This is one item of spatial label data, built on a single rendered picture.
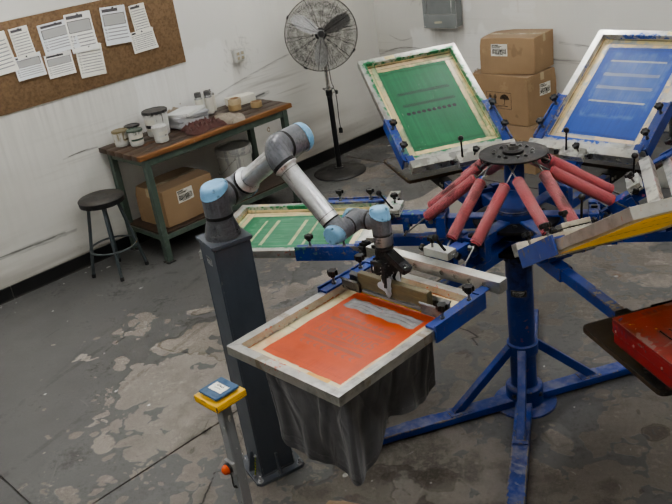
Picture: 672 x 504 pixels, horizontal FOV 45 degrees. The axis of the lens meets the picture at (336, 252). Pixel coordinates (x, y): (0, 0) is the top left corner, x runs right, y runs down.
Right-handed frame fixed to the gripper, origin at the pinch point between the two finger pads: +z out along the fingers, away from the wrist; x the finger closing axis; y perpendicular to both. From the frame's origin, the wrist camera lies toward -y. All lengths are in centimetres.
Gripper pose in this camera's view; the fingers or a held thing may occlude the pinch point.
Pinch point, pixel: (394, 293)
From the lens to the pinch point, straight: 311.9
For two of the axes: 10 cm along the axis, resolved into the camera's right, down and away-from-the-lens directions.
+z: 1.5, 9.1, 4.0
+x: -7.0, 3.8, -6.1
